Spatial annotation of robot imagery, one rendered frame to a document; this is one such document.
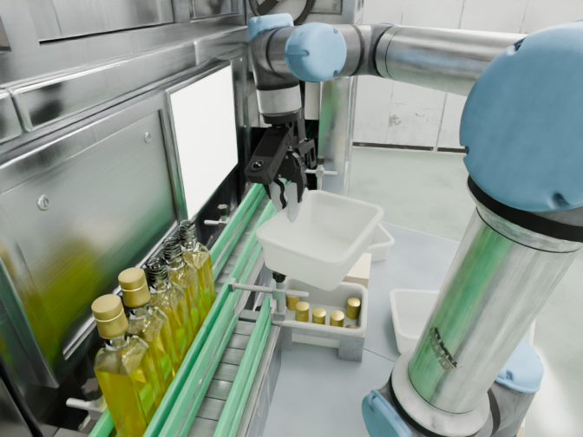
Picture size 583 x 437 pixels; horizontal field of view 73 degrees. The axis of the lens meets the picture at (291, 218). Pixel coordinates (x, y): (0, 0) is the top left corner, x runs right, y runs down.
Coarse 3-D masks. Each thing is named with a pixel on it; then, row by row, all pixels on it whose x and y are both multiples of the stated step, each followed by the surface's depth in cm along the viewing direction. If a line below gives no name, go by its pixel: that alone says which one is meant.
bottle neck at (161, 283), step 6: (150, 258) 60; (156, 258) 61; (162, 258) 60; (150, 264) 60; (156, 264) 61; (162, 264) 59; (150, 270) 59; (156, 270) 59; (162, 270) 60; (150, 276) 60; (156, 276) 59; (162, 276) 60; (150, 282) 60; (156, 282) 60; (162, 282) 60; (168, 282) 62; (150, 288) 62; (156, 288) 61; (162, 288) 61
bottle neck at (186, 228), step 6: (180, 222) 70; (186, 222) 71; (192, 222) 70; (180, 228) 69; (186, 228) 69; (192, 228) 69; (180, 234) 70; (186, 234) 69; (192, 234) 70; (180, 240) 71; (186, 240) 70; (192, 240) 70; (186, 246) 71; (192, 246) 71
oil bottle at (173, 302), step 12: (168, 288) 62; (180, 288) 64; (156, 300) 61; (168, 300) 61; (180, 300) 64; (168, 312) 61; (180, 312) 64; (180, 324) 64; (180, 336) 65; (192, 336) 70; (180, 348) 65; (180, 360) 66
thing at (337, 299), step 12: (288, 288) 105; (300, 288) 105; (312, 288) 104; (336, 288) 103; (348, 288) 102; (360, 288) 101; (300, 300) 107; (312, 300) 106; (324, 300) 105; (336, 300) 105; (360, 300) 102; (288, 312) 103; (360, 312) 97; (288, 324) 90; (300, 324) 90; (312, 324) 90; (360, 324) 92
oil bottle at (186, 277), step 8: (184, 264) 67; (192, 264) 69; (168, 272) 66; (176, 272) 66; (184, 272) 66; (192, 272) 68; (176, 280) 66; (184, 280) 66; (192, 280) 68; (184, 288) 66; (192, 288) 68; (192, 296) 69; (200, 296) 73; (192, 304) 69; (200, 304) 73; (192, 312) 69; (200, 312) 74; (192, 320) 70; (200, 320) 74; (192, 328) 70
